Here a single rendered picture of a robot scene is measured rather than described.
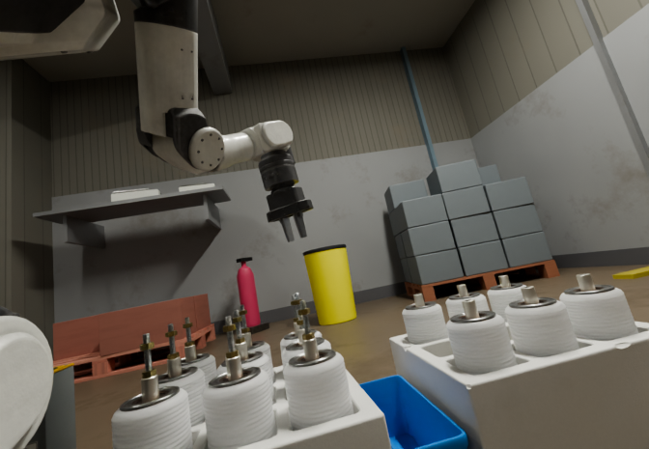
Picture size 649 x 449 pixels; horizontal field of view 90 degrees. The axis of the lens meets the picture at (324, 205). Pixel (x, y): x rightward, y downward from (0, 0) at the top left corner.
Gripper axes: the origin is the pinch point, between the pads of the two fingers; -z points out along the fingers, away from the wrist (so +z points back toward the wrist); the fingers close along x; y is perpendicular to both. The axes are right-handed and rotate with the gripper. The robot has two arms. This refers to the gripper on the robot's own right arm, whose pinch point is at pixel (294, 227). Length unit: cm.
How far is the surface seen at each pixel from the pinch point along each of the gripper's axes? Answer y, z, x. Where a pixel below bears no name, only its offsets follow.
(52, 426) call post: -44, -19, -22
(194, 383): -28.7, -22.3, -11.1
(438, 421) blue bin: -13.7, -39.5, 23.8
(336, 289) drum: 150, -41, -62
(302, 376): -29.6, -22.8, 11.0
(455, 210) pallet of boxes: 216, -12, 31
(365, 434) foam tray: -29.6, -31.1, 18.0
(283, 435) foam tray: -33.5, -28.4, 8.3
